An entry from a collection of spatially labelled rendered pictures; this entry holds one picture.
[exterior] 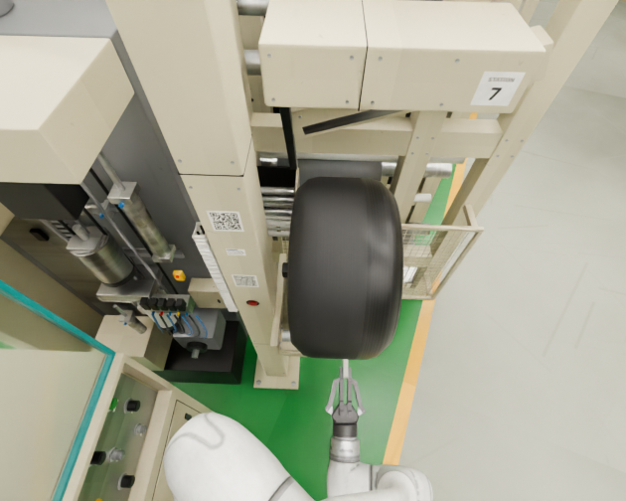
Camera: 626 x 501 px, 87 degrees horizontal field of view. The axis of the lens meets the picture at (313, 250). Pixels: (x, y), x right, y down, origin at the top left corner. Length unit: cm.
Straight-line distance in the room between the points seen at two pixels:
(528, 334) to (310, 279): 205
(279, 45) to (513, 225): 266
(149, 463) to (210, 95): 109
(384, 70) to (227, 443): 79
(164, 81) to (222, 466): 58
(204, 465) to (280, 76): 77
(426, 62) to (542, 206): 273
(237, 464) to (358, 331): 43
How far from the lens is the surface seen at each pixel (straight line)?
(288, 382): 216
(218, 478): 60
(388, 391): 221
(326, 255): 81
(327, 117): 106
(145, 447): 132
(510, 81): 94
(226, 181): 71
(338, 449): 113
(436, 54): 85
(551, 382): 263
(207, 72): 57
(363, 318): 86
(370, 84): 86
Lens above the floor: 212
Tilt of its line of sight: 56 degrees down
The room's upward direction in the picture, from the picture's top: 1 degrees clockwise
